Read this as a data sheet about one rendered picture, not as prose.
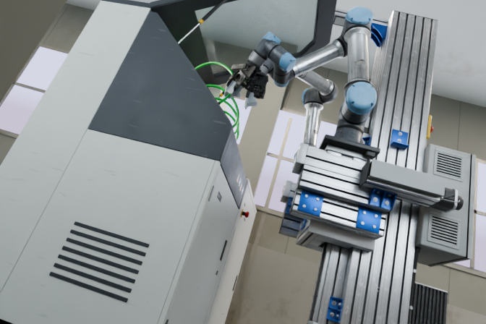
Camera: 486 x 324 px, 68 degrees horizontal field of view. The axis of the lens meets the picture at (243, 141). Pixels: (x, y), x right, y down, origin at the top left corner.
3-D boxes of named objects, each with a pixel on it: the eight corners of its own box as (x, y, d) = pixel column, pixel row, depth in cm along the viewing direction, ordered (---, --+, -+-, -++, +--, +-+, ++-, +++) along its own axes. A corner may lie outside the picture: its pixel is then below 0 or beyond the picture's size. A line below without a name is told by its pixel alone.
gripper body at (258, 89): (262, 92, 183) (267, 73, 188) (245, 89, 185) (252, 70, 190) (262, 100, 190) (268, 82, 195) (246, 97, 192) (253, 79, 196)
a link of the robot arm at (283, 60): (296, 71, 167) (280, 57, 171) (298, 55, 157) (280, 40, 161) (283, 80, 165) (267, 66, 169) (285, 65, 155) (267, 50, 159)
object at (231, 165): (221, 165, 140) (233, 129, 146) (210, 162, 141) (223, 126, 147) (239, 207, 196) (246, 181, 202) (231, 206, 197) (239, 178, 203)
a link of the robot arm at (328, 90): (346, 102, 217) (296, 71, 185) (330, 105, 225) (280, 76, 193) (347, 84, 220) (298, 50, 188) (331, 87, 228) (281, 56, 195)
